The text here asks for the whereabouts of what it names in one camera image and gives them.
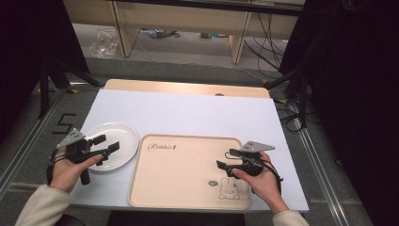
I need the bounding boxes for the person's right hand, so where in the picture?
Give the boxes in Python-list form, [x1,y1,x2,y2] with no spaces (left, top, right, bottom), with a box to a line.
[231,151,290,217]

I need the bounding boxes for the clear plastic bag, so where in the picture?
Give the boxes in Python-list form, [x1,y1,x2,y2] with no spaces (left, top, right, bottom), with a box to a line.
[88,26,120,59]

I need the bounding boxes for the black hanging cables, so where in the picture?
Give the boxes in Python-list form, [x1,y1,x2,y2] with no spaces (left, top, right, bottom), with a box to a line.
[244,12,284,73]

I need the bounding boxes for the metal floor rail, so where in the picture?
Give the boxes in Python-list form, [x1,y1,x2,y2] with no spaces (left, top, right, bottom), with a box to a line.
[287,102,352,226]
[0,82,83,197]

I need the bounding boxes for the person's left hand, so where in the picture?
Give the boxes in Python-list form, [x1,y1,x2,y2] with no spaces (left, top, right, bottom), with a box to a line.
[49,147,104,193]

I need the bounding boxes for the beige tray with rabbit print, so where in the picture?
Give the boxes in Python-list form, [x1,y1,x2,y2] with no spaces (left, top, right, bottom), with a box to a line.
[127,134,252,211]

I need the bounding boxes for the bluish clutter under desk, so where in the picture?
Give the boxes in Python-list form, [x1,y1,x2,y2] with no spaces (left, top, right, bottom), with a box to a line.
[139,27,182,40]

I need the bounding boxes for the black tripod stand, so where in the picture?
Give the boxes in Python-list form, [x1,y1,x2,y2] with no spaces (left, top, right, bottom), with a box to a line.
[264,67,311,129]
[37,57,104,120]

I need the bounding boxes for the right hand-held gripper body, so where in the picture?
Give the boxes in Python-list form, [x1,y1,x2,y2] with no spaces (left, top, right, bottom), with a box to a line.
[229,140,276,177]

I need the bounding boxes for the black floor cables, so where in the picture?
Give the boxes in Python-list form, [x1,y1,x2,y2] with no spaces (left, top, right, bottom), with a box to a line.
[275,98,305,134]

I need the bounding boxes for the light wooden desk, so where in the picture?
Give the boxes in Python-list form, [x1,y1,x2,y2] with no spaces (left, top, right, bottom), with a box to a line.
[62,0,299,66]

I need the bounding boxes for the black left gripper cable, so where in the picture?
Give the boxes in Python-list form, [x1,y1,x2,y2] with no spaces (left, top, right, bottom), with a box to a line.
[45,148,69,186]

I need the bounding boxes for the white round plate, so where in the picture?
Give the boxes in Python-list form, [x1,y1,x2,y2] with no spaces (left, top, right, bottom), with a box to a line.
[82,121,140,172]

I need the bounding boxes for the black curtain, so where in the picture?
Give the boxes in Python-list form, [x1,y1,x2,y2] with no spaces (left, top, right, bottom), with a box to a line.
[278,0,399,226]
[0,0,91,144]

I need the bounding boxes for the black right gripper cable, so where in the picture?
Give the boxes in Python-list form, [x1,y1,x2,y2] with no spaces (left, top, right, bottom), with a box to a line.
[261,159,284,195]

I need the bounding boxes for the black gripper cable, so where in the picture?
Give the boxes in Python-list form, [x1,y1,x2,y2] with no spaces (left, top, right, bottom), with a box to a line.
[261,159,284,195]
[45,148,69,186]

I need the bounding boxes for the white board table cover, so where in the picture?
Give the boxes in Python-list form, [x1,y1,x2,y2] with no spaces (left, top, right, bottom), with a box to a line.
[69,88,311,214]

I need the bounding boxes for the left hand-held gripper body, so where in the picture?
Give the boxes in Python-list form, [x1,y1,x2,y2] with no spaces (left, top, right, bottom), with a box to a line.
[56,127,111,186]

